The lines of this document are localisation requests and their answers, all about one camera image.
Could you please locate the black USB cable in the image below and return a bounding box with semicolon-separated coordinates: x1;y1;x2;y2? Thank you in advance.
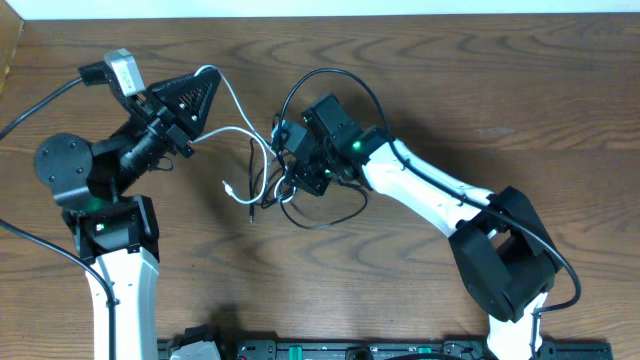
246;114;370;231

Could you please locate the right camera black cable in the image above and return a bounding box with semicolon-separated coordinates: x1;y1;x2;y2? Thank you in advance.
277;67;583;360

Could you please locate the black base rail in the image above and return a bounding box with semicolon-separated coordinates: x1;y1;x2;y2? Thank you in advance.
157;324;614;360

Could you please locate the camera black cable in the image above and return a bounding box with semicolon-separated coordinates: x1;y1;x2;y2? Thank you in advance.
277;67;583;360
0;64;119;360

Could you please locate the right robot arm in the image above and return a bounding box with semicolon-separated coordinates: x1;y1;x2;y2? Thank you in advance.
272;94;562;359

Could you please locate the white USB cable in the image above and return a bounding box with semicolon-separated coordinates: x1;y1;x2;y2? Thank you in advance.
187;64;298;206

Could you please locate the left camera black cable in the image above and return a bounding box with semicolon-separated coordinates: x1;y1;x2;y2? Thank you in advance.
0;64;119;360

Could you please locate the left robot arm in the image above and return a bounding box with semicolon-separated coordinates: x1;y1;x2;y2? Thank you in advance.
34;62;221;359

